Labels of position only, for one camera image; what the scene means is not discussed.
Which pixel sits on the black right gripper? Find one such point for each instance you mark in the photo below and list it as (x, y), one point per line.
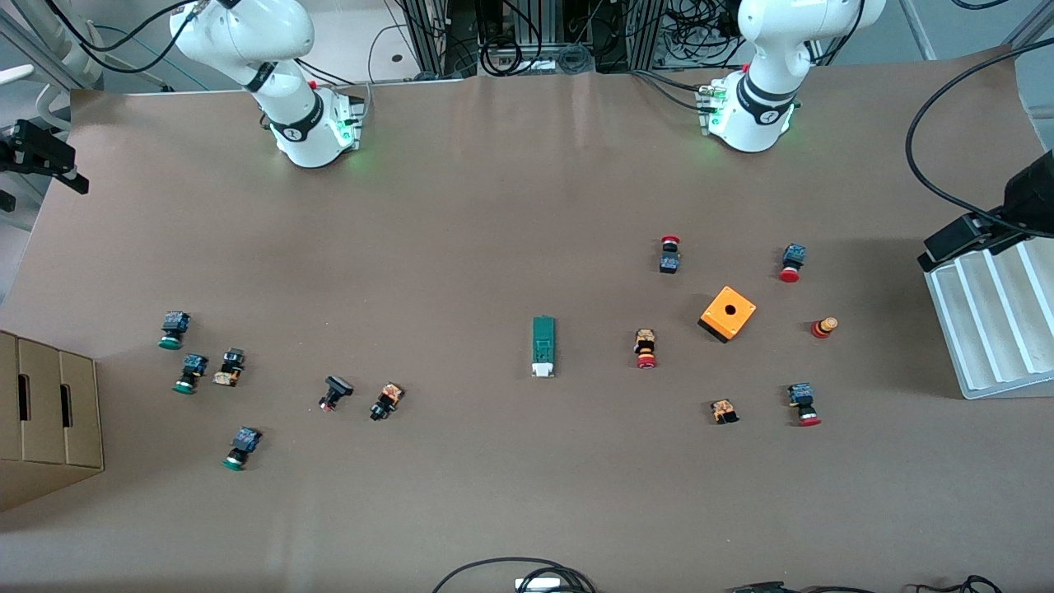
(25, 148)

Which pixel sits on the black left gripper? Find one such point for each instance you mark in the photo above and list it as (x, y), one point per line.
(1033, 194)

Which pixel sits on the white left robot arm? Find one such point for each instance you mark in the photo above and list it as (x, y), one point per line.
(774, 49)

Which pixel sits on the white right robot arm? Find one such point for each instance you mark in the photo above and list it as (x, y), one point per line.
(247, 33)

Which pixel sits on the white grey chair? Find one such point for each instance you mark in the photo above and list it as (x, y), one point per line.
(82, 49)

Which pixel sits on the white stepped tray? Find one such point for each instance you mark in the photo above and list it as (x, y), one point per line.
(988, 329)

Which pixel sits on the green push button blue block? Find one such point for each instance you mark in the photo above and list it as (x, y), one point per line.
(193, 365)
(174, 323)
(246, 440)

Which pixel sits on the red mushroom button blue block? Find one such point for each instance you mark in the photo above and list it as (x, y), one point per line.
(669, 262)
(793, 257)
(800, 395)

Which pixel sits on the red yellow button head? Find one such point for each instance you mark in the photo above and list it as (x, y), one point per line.
(823, 328)

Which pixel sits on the brown cardboard box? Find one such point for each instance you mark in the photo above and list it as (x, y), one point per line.
(49, 412)

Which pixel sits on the black push button orange block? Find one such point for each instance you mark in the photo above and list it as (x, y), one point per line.
(230, 365)

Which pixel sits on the black square push button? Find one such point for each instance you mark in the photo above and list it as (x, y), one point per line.
(337, 385)

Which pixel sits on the orange black contact block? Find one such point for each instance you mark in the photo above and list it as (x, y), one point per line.
(724, 410)

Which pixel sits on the red mushroom button orange block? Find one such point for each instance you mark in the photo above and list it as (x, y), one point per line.
(645, 346)

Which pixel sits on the aluminium equipment rack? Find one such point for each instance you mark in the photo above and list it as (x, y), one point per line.
(461, 33)

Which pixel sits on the small white device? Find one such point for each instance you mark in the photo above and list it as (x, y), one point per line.
(535, 585)

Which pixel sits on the orange button enclosure box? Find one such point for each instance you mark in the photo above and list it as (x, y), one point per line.
(729, 313)

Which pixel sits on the black selector switch orange block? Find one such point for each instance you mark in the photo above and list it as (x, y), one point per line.
(389, 398)

